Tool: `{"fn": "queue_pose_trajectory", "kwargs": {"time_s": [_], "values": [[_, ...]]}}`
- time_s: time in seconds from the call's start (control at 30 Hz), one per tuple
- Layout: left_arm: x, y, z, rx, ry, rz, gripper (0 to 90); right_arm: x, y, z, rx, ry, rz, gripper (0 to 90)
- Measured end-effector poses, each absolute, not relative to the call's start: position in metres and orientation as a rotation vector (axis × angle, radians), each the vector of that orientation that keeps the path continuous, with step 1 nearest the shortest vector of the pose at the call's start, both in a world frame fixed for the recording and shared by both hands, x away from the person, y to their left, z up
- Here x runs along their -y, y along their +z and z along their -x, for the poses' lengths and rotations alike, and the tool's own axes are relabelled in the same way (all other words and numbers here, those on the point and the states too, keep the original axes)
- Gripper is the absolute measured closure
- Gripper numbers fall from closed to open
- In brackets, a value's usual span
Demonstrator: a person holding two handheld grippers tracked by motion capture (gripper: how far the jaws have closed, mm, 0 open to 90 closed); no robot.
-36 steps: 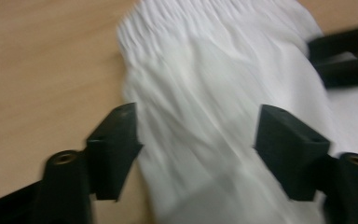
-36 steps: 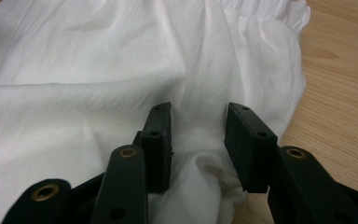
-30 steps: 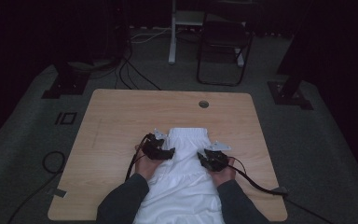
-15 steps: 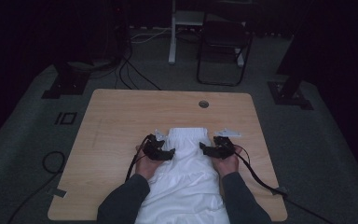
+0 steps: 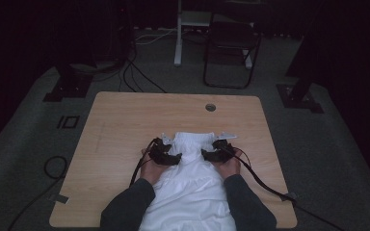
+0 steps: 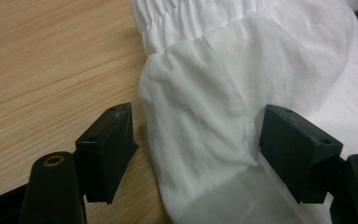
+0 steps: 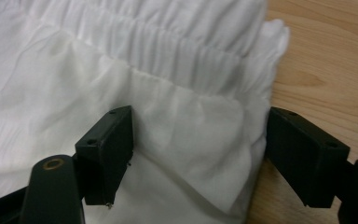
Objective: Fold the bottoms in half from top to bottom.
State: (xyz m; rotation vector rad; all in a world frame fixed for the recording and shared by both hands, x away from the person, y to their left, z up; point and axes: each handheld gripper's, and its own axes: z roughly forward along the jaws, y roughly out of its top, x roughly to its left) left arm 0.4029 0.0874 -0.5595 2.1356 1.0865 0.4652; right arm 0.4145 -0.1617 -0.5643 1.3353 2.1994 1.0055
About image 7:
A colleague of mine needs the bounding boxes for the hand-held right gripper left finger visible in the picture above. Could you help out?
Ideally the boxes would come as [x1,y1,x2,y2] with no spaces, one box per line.
[75,105,134,208]

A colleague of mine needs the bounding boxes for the white garment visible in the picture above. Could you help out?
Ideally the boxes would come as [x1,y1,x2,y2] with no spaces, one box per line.
[0,0,291,224]

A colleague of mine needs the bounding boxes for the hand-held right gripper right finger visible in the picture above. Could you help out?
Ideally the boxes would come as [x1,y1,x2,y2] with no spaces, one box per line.
[266,106,351,209]

